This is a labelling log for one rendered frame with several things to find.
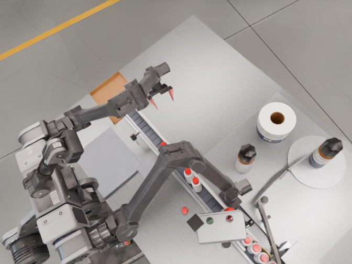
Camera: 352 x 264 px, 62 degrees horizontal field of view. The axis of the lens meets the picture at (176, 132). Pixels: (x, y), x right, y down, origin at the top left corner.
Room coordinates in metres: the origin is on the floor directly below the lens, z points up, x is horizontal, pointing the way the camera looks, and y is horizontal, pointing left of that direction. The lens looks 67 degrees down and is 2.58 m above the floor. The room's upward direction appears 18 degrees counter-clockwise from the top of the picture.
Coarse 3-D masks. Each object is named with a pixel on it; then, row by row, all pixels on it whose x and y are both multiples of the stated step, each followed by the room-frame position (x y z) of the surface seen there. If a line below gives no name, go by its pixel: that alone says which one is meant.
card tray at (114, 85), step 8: (112, 80) 1.27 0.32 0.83; (120, 80) 1.25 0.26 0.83; (96, 88) 1.23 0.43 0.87; (104, 88) 1.23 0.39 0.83; (112, 88) 1.21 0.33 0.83; (120, 88) 1.19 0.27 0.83; (96, 96) 1.18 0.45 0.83; (104, 96) 1.16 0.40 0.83; (112, 96) 1.14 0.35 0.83; (112, 120) 0.94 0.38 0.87
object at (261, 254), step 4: (260, 252) -0.06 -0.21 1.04; (264, 252) -0.07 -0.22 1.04; (256, 256) -0.08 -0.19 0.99; (260, 256) -0.08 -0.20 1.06; (264, 256) -0.08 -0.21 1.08; (268, 256) -0.09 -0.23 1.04; (256, 260) -0.09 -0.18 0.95; (260, 260) -0.09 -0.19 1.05; (264, 260) -0.10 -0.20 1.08; (268, 260) -0.11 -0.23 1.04
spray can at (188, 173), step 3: (186, 168) 0.42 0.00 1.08; (186, 171) 0.41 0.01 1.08; (189, 171) 0.40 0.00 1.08; (192, 171) 0.41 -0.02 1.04; (186, 174) 0.40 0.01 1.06; (189, 174) 0.39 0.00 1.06; (192, 174) 0.39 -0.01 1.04; (186, 177) 0.39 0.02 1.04; (189, 177) 0.38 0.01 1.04; (192, 177) 0.39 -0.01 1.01; (186, 180) 0.40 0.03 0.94; (189, 180) 0.38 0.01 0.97; (189, 183) 0.39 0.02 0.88
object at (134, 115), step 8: (136, 112) 0.94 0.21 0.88; (136, 120) 0.88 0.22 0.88; (144, 120) 0.87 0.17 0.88; (136, 128) 0.83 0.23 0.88; (144, 128) 0.81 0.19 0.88; (152, 136) 0.74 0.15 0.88; (160, 144) 0.68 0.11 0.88; (184, 168) 0.48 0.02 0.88; (184, 176) 0.44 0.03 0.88; (192, 192) 0.33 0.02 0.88; (200, 192) 0.32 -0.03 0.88; (208, 192) 0.31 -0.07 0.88; (208, 200) 0.26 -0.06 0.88; (216, 200) 0.25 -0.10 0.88; (216, 208) 0.21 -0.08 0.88; (248, 256) -0.07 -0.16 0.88
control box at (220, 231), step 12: (204, 216) 0.12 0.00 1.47; (216, 216) 0.11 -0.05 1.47; (240, 216) 0.08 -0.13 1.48; (204, 228) 0.08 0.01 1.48; (216, 228) 0.07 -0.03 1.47; (228, 228) 0.06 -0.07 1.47; (240, 228) 0.05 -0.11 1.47; (204, 240) 0.04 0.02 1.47; (216, 240) 0.03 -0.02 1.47; (228, 240) 0.02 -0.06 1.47; (240, 240) 0.01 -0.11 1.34
